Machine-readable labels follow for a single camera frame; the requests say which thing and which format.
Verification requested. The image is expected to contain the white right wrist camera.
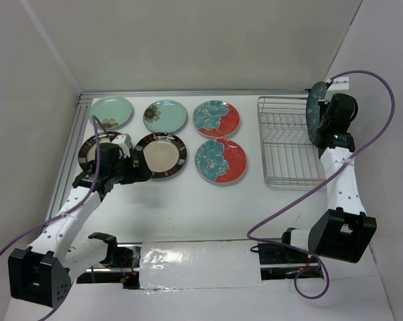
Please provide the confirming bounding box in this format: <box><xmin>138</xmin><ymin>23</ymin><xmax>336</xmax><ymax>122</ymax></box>
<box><xmin>325</xmin><ymin>76</ymin><xmax>349</xmax><ymax>102</ymax></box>

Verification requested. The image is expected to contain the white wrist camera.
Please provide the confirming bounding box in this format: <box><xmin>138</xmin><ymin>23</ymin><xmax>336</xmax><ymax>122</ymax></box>
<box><xmin>111</xmin><ymin>134</ymin><xmax>133</xmax><ymax>158</ymax></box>
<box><xmin>325</xmin><ymin>76</ymin><xmax>349</xmax><ymax>102</ymax></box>

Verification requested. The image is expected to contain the mint green flower plate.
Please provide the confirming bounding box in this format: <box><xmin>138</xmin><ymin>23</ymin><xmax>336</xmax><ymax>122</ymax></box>
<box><xmin>88</xmin><ymin>96</ymin><xmax>134</xmax><ymax>130</ymax></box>

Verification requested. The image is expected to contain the aluminium frame rail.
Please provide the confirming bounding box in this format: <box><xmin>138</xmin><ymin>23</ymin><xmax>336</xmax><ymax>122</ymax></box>
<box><xmin>47</xmin><ymin>90</ymin><xmax>308</xmax><ymax>217</ymax></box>

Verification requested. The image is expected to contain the silver foil sheet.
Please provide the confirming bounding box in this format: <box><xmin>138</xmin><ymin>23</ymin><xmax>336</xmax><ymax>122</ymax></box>
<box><xmin>139</xmin><ymin>241</ymin><xmax>262</xmax><ymax>290</ymax></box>

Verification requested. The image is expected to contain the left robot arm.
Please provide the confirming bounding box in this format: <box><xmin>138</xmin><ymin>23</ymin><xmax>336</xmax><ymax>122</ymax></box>
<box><xmin>8</xmin><ymin>143</ymin><xmax>152</xmax><ymax>308</ymax></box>

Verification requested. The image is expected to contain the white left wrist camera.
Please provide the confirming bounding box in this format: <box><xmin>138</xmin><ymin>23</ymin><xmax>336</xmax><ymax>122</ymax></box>
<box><xmin>111</xmin><ymin>134</ymin><xmax>133</xmax><ymax>158</ymax></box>

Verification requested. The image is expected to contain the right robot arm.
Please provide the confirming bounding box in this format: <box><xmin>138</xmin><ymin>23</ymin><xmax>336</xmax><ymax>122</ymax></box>
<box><xmin>279</xmin><ymin>94</ymin><xmax>377</xmax><ymax>263</ymax></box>

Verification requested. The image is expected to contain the brown striped rim plate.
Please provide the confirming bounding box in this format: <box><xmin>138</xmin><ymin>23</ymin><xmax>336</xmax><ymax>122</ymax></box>
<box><xmin>78</xmin><ymin>132</ymin><xmax>120</xmax><ymax>174</ymax></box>
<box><xmin>135</xmin><ymin>132</ymin><xmax>187</xmax><ymax>180</ymax></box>

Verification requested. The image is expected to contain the metal wire dish rack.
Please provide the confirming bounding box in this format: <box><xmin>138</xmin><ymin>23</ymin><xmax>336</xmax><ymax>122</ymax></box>
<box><xmin>257</xmin><ymin>94</ymin><xmax>325</xmax><ymax>190</ymax></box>

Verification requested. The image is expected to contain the light blue flower plate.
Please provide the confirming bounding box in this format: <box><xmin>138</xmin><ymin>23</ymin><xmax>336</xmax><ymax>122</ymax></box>
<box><xmin>143</xmin><ymin>100</ymin><xmax>187</xmax><ymax>133</ymax></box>

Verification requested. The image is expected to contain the dark teal blossom plate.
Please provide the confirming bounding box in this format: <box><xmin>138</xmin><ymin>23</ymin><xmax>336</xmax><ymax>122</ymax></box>
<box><xmin>306</xmin><ymin>82</ymin><xmax>328</xmax><ymax>145</ymax></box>

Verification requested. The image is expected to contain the red teal flower plate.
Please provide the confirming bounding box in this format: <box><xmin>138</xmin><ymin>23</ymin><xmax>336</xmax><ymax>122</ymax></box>
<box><xmin>192</xmin><ymin>100</ymin><xmax>241</xmax><ymax>138</ymax></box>
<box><xmin>194</xmin><ymin>138</ymin><xmax>248</xmax><ymax>185</ymax></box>

